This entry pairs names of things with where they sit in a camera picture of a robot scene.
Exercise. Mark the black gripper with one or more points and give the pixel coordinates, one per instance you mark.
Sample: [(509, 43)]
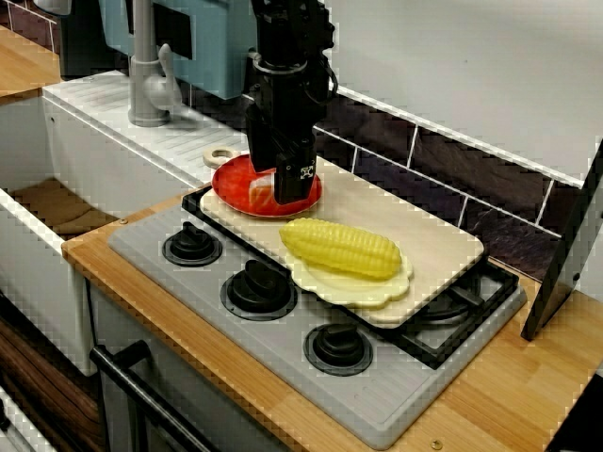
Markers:
[(292, 108)]

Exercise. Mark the orange bread slice toy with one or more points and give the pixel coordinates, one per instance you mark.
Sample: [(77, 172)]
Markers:
[(261, 192)]

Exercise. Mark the yellow toy corn cob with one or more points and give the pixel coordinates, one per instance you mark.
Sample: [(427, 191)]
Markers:
[(344, 249)]

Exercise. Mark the red round plate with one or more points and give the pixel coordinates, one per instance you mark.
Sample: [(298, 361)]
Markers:
[(231, 188)]

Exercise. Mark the black stove knob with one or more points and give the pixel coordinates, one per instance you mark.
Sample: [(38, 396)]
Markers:
[(190, 245), (338, 350), (259, 289)]

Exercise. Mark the teal box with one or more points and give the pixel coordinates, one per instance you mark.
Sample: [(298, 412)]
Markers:
[(221, 47)]

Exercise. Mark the grey toy faucet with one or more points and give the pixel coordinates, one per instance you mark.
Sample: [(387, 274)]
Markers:
[(146, 94)]

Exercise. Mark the cream scalloped plate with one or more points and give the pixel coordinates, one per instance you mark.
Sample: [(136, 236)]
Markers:
[(348, 293)]

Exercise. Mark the white sink basin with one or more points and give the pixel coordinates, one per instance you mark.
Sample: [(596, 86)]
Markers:
[(118, 155)]

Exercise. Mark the wooden cutting board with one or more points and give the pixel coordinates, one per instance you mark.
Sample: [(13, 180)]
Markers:
[(424, 235)]

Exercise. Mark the grey toy stove top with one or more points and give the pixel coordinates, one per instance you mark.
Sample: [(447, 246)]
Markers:
[(264, 348)]

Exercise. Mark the grey oven door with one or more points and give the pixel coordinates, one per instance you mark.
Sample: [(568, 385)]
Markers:
[(198, 381)]

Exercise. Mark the black burner grate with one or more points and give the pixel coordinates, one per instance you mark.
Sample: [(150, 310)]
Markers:
[(431, 353)]

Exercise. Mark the dark slanted panel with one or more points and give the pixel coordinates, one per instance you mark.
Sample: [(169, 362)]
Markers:
[(560, 263)]

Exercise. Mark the aluminium frame rail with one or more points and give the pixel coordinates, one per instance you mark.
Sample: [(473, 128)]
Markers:
[(19, 424)]

